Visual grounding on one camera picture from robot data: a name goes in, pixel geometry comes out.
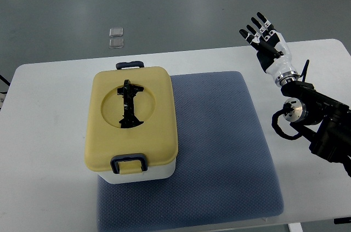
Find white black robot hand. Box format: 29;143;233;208
239;12;299;87

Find yellow box lid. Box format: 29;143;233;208
84;66;178;174

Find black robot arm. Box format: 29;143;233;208
271;60;350;175

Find white storage box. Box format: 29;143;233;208
97;159;176;184

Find blue grey cushion mat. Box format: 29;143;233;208
97;71;284;231

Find upper floor socket plate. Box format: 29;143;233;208
109;27;123;37

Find black object bottom right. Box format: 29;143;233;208
333;217;351;224

